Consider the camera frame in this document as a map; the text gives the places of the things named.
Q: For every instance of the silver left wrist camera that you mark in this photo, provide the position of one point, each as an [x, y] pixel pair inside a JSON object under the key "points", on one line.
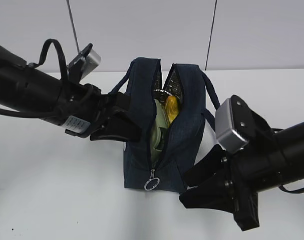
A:
{"points": [[83, 64]]}

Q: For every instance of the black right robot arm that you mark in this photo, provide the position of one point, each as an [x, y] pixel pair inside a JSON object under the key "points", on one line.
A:
{"points": [[291, 145]]}

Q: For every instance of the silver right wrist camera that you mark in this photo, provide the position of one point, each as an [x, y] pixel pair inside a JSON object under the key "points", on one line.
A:
{"points": [[225, 129]]}

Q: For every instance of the navy blue lunch bag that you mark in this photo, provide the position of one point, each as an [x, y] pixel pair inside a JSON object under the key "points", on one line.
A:
{"points": [[144, 84]]}

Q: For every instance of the green lidded lunch box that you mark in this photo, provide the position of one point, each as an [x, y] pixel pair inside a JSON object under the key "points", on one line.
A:
{"points": [[158, 132]]}

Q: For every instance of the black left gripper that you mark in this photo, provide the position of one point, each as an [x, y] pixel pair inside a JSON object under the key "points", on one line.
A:
{"points": [[83, 111]]}

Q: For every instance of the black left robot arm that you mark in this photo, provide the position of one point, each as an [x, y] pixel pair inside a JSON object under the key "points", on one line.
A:
{"points": [[51, 90]]}

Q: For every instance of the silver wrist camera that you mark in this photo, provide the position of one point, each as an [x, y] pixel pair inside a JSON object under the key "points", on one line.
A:
{"points": [[225, 129], [83, 64]]}

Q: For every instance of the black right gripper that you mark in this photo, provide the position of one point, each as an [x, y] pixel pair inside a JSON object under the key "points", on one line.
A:
{"points": [[254, 168]]}

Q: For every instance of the yellow gourd squash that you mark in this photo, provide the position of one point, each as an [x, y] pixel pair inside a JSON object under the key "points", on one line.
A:
{"points": [[172, 108]]}

